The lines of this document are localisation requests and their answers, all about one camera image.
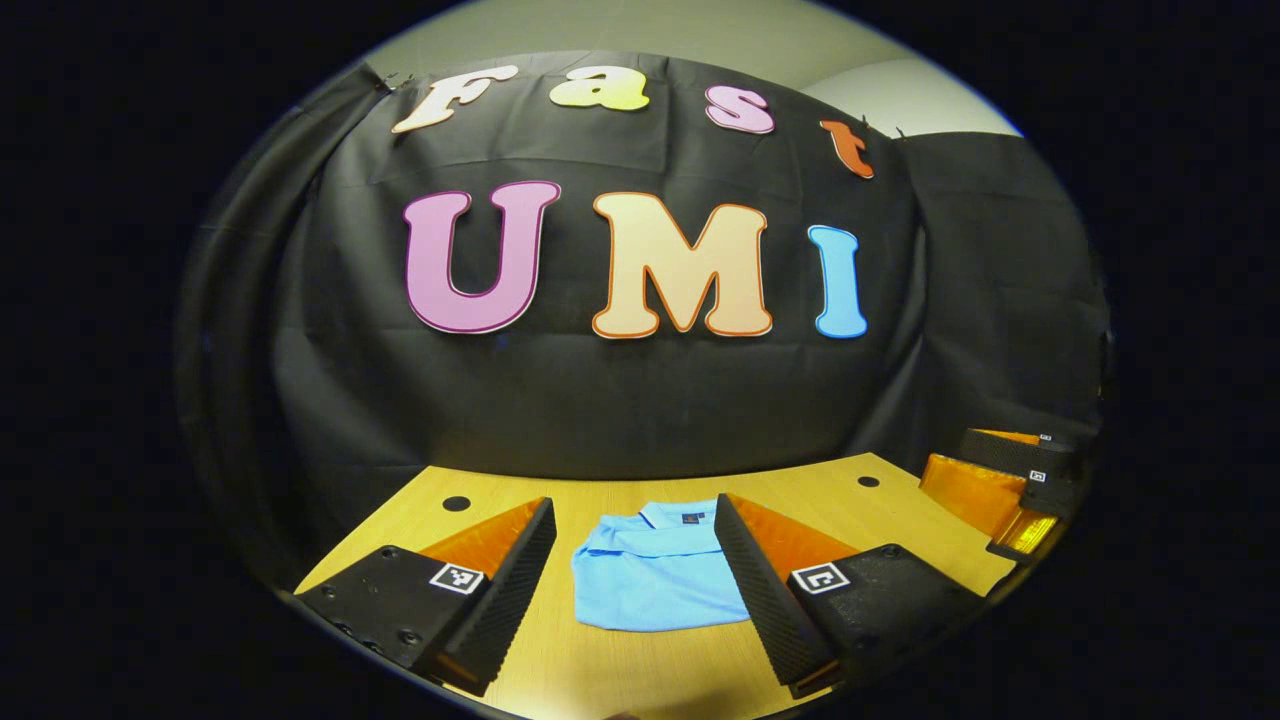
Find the light blue polo T-shirt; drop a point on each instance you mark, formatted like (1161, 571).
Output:
(650, 590)

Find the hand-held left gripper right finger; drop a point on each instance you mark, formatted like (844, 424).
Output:
(760, 590)

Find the black backdrop cloth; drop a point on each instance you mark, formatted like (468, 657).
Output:
(650, 400)

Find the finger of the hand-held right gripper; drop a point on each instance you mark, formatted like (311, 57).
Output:
(1010, 455)
(970, 490)

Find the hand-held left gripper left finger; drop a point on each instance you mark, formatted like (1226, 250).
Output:
(510, 590)

